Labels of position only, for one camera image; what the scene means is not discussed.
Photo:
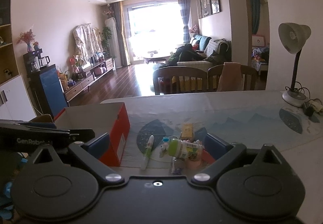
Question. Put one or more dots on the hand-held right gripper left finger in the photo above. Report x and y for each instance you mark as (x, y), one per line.
(97, 144)

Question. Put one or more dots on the black coffee maker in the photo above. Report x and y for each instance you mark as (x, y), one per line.
(34, 58)

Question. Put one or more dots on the pink artificial flowers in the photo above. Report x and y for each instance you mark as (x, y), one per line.
(108, 11)

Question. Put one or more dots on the wooden wall shelf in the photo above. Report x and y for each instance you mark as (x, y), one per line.
(6, 34)

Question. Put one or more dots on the white power strip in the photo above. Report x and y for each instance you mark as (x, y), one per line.
(318, 105)

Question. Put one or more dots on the blue grey curtain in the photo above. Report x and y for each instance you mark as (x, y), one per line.
(184, 16)

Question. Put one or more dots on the vase with pink flowers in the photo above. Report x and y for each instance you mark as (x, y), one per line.
(25, 37)

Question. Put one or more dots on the green potted plant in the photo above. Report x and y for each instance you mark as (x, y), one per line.
(107, 37)

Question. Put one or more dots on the cloth covered television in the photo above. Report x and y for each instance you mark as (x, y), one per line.
(85, 39)

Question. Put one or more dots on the red cardboard box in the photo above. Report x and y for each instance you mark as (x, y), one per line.
(88, 115)

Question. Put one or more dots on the person's left hand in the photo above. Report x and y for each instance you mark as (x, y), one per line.
(8, 190)

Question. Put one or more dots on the green cap bottle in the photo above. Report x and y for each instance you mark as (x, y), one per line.
(186, 149)

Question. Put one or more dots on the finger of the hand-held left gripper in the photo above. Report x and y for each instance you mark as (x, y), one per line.
(30, 124)

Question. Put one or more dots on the teal door curtain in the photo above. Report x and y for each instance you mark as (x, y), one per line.
(254, 11)

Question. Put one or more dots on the wooden dining chair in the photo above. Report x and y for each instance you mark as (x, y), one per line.
(41, 118)
(180, 72)
(248, 72)

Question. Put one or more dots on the white standing air conditioner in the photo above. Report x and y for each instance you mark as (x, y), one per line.
(114, 42)

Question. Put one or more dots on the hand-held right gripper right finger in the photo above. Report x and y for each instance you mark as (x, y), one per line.
(214, 144)

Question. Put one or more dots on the small doll figurine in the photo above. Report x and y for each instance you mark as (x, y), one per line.
(36, 45)

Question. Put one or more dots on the yellow cloth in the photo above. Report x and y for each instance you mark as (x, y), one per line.
(194, 83)

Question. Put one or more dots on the white green glue pen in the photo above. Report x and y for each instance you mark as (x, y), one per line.
(147, 153)

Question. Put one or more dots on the pink plush toy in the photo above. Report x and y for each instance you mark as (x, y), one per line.
(194, 29)

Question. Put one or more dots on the bed with colourful items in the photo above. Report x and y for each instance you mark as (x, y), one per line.
(260, 54)

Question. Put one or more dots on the black cabinet with blue panel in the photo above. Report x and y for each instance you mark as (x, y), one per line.
(50, 87)

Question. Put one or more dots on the white cupboard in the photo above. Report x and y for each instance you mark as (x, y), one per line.
(15, 102)

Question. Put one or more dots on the sofa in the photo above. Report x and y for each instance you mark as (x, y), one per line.
(214, 48)

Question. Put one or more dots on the small yellow box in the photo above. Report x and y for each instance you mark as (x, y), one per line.
(187, 131)

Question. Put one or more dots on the wooden tv cabinet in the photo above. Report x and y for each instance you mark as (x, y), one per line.
(83, 82)

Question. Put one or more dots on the black power adapter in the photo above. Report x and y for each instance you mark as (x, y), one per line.
(308, 109)

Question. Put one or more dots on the grey desk lamp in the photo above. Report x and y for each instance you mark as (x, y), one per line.
(294, 37)

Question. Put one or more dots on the oval coffee table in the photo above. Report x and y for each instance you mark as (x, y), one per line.
(159, 55)

